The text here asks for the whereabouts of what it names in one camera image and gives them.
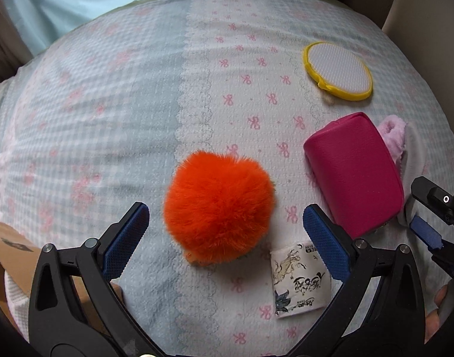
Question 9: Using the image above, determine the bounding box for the white waffle cloth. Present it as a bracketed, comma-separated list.
[4, 266, 40, 330]

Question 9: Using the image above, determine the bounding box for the magenta zip pouch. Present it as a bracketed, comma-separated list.
[303, 112, 405, 239]

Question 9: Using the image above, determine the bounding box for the person's right hand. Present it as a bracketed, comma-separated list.
[425, 286, 451, 347]

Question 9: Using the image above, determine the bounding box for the brown cardboard box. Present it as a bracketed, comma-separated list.
[0, 217, 124, 340]

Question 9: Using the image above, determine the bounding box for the white printed packet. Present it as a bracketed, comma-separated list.
[269, 242, 332, 320]

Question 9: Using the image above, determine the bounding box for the yellow round embroidery hoop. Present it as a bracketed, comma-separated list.
[303, 41, 373, 102]

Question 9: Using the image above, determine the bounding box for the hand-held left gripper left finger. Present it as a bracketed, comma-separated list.
[28, 201, 155, 354]

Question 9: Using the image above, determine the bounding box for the orange fluffy pompom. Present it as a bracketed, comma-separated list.
[163, 149, 277, 266]

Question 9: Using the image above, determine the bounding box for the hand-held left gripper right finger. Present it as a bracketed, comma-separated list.
[286, 203, 425, 356]

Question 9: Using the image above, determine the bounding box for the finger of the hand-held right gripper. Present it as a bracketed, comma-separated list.
[411, 176, 454, 228]
[410, 215, 454, 280]

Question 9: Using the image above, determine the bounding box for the bow-print checked blanket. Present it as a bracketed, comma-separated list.
[0, 0, 454, 357]

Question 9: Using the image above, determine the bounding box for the pink fluffy slipper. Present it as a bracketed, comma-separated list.
[377, 115, 429, 227]

